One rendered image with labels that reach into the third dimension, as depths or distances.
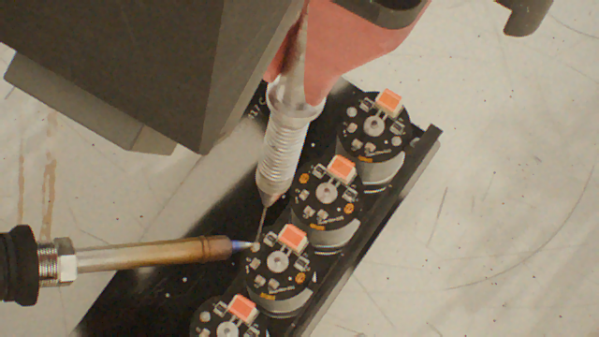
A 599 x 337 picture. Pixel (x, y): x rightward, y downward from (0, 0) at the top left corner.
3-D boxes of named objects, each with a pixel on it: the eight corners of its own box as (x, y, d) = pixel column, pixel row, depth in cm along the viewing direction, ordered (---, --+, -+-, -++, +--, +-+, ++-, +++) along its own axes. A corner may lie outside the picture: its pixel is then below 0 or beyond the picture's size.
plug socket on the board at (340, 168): (322, 178, 41) (322, 173, 40) (337, 157, 41) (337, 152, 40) (342, 192, 40) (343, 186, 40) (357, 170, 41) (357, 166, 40)
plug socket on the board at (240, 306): (224, 316, 39) (222, 314, 39) (239, 295, 40) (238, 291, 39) (243, 330, 39) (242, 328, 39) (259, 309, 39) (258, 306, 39)
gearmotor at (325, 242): (279, 234, 45) (274, 201, 40) (317, 181, 46) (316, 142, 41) (334, 271, 45) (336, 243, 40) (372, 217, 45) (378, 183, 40)
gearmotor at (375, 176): (322, 173, 46) (323, 134, 41) (359, 122, 46) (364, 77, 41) (376, 210, 45) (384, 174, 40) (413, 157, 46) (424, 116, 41)
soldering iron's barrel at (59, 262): (216, 231, 40) (24, 248, 38) (233, 218, 39) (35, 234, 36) (224, 274, 40) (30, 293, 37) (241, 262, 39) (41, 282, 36)
